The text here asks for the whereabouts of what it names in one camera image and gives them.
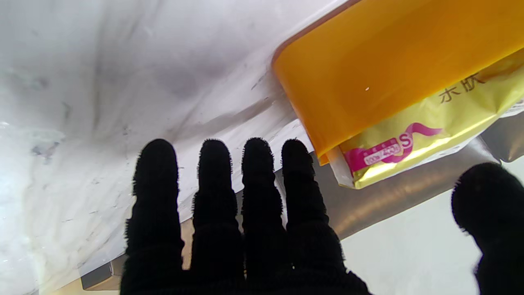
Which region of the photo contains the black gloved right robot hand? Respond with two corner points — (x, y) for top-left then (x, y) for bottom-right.
(120, 137), (524, 295)

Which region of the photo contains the orange tissue box cover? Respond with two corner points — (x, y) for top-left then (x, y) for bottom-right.
(272, 0), (524, 166)

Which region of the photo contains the brown leather sofa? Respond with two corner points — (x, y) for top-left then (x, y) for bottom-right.
(81, 111), (524, 291)

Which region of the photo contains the white fabric backdrop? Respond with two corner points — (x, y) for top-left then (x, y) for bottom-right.
(41, 158), (524, 295)

